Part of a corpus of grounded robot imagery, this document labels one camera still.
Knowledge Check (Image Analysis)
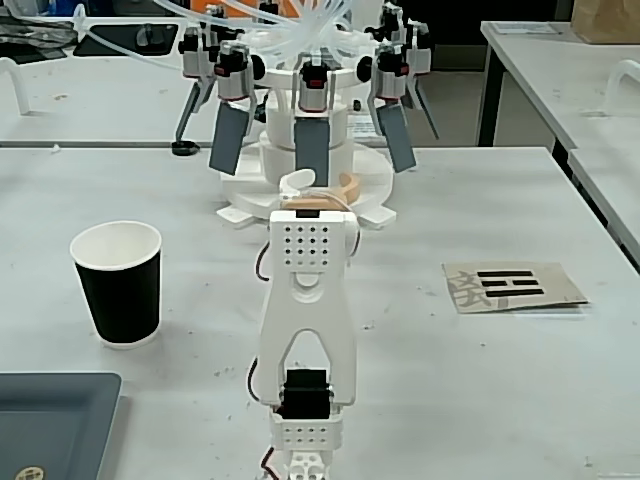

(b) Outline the clear plastic tube bundle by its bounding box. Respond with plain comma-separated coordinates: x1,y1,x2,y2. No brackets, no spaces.
73,0,382,72

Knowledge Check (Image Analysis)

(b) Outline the red black elbow wire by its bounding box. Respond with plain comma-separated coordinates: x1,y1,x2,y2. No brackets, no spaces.
256,238,274,285

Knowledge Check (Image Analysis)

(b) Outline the white paper cup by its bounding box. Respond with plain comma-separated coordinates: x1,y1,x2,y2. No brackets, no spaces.
69,220,164,351

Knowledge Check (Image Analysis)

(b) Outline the printed cardboard card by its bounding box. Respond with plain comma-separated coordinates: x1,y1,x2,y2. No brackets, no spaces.
441,261,590,315

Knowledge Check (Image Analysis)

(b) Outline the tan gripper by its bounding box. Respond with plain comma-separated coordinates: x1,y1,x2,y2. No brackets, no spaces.
278,168,363,212

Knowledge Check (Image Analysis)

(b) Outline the dark blue-grey tray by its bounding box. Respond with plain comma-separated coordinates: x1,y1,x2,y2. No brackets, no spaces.
0,371,123,480

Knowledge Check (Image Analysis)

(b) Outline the brown paper bag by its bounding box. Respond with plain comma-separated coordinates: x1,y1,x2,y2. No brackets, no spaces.
569,0,640,46

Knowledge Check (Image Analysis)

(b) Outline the dark crumpled bag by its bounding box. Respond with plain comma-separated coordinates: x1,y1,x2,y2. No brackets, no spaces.
0,12,77,51

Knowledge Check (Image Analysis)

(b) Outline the white machine base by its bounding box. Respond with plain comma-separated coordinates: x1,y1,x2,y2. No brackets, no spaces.
215,64,398,232

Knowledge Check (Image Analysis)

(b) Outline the white curved handle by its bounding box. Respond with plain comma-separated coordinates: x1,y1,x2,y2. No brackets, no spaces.
0,56,32,117
607,58,640,116

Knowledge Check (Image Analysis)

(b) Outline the black table leg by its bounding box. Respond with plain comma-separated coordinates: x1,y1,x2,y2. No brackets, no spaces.
477,37,507,148

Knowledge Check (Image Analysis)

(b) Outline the orange box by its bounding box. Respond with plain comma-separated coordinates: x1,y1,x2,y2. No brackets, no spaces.
194,0,301,14

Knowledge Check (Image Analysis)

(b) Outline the black flat mat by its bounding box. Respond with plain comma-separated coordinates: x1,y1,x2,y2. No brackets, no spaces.
73,20,181,58

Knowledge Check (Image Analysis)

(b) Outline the grey paddle actuator unit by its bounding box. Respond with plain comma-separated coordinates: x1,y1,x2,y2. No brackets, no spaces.
172,22,218,147
366,41,418,174
291,56,335,187
378,3,442,142
207,41,257,177

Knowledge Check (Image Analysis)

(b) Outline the printed paper label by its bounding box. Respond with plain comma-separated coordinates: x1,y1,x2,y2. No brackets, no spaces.
347,115,377,138

